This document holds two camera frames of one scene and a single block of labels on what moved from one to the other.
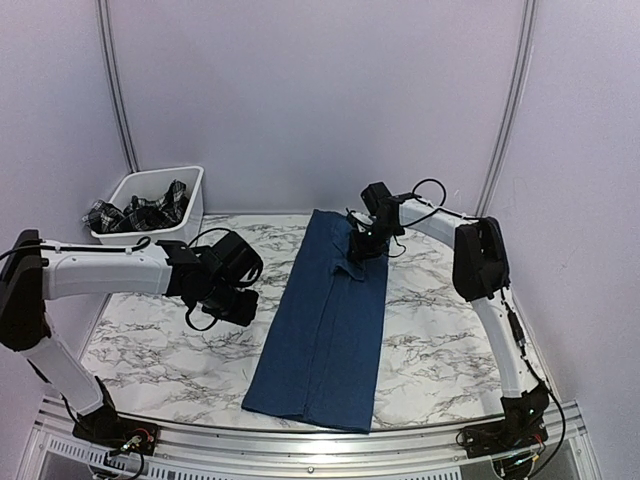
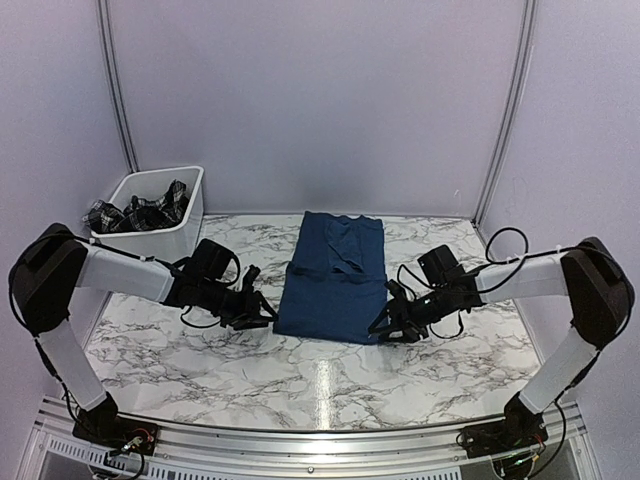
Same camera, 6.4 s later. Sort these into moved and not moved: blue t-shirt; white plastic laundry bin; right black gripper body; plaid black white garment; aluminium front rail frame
Moved: blue t-shirt; right black gripper body
Not moved: white plastic laundry bin; aluminium front rail frame; plaid black white garment
